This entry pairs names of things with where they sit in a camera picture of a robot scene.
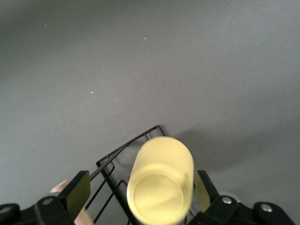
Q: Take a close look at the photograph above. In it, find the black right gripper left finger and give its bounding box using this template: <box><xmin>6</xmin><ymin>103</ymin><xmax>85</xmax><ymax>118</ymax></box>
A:
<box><xmin>34</xmin><ymin>170</ymin><xmax>91</xmax><ymax>225</ymax></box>

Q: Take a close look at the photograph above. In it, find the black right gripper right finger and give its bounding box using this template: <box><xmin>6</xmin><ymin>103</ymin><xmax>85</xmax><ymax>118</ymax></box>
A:
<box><xmin>191</xmin><ymin>170</ymin><xmax>239</xmax><ymax>225</ymax></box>

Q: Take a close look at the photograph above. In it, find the black wire cup holder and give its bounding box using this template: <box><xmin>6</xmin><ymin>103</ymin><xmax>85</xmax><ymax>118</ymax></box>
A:
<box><xmin>50</xmin><ymin>125</ymin><xmax>196</xmax><ymax>225</ymax></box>

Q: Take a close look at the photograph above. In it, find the yellow plastic cup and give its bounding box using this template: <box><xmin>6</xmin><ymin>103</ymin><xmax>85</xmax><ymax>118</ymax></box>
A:
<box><xmin>126</xmin><ymin>136</ymin><xmax>195</xmax><ymax>225</ymax></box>

